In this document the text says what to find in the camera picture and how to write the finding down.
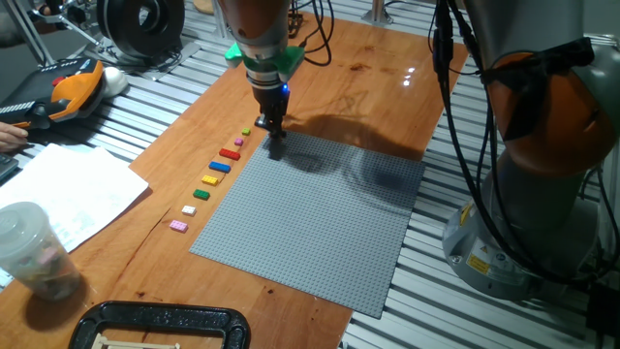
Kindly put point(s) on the black computer keyboard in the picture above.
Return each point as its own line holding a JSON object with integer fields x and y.
{"x": 7, "y": 167}

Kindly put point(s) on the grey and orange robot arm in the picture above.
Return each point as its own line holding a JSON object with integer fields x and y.
{"x": 533, "y": 121}

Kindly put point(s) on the grey Lego baseplate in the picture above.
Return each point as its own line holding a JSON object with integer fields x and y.
{"x": 315, "y": 218}

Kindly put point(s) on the dark green Lego brick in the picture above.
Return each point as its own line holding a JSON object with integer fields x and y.
{"x": 201, "y": 194}

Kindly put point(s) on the black metal C-clamp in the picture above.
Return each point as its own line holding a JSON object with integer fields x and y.
{"x": 160, "y": 315}

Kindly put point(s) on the wooden divided tray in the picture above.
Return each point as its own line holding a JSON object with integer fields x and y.
{"x": 135, "y": 345}

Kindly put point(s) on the long red Lego brick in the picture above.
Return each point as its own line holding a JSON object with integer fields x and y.
{"x": 229, "y": 154}

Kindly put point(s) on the purple square Lego plate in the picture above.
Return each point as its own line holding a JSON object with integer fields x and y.
{"x": 238, "y": 141}

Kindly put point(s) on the white printed paper sheet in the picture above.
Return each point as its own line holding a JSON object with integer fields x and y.
{"x": 72, "y": 194}

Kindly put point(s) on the clear plastic lidded cup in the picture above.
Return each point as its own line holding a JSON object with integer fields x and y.
{"x": 36, "y": 252}

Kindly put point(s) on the lime green square Lego plate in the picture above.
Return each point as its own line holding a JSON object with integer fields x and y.
{"x": 246, "y": 131}

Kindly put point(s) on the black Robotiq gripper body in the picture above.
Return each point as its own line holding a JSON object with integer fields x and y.
{"x": 271, "y": 102}

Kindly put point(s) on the glossy wooden work board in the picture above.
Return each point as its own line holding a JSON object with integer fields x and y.
{"x": 363, "y": 87}

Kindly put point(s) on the black round spool device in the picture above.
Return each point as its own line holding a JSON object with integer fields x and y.
{"x": 140, "y": 24}

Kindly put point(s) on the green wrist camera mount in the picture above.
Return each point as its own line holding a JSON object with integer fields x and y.
{"x": 290, "y": 60}

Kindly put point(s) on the slanted aluminium frame post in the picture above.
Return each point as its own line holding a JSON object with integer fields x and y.
{"x": 378, "y": 12}

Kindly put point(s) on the yellow Lego brick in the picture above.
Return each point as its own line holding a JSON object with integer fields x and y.
{"x": 210, "y": 180}

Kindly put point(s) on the person's bare hand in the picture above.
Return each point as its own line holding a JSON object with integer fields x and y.
{"x": 12, "y": 136}

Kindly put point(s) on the round wooden disc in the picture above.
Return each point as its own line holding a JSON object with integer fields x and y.
{"x": 203, "y": 6}

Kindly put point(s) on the long blue Lego brick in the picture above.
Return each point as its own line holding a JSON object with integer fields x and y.
{"x": 220, "y": 167}

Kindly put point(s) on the light pink Lego brick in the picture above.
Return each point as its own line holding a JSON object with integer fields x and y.
{"x": 178, "y": 226}

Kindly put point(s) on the orange and black teach pendant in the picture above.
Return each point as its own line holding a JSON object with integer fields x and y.
{"x": 48, "y": 92}

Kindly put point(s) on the white Lego brick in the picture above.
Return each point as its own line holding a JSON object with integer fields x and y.
{"x": 189, "y": 210}

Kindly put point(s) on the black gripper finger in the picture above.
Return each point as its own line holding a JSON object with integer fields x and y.
{"x": 282, "y": 127}
{"x": 270, "y": 127}

